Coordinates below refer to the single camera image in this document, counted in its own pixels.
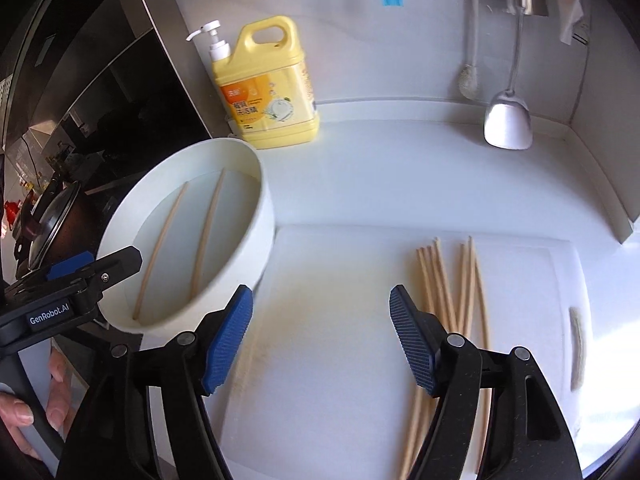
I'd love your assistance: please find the metal spatula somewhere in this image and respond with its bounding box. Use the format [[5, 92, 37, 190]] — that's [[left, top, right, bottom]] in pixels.
[[484, 0, 534, 151]]

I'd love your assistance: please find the black pot with lid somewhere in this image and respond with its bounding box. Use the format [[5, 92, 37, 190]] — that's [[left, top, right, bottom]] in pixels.
[[15, 181, 101, 278]]

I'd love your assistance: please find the black range hood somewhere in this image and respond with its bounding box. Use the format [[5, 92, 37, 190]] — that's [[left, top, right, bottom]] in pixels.
[[1, 0, 219, 192]]

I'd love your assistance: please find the person's left hand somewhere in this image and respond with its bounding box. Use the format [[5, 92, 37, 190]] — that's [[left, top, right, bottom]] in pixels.
[[1, 341, 73, 469]]

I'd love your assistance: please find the white cutting board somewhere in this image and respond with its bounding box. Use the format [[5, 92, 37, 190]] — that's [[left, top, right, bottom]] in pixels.
[[213, 226, 590, 479]]

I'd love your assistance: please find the yellow dish soap bottle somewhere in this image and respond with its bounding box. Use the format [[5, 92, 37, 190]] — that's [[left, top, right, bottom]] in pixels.
[[186, 15, 320, 150]]

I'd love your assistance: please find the white round basin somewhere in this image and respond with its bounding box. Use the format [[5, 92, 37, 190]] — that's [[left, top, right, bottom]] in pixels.
[[98, 138, 274, 340]]

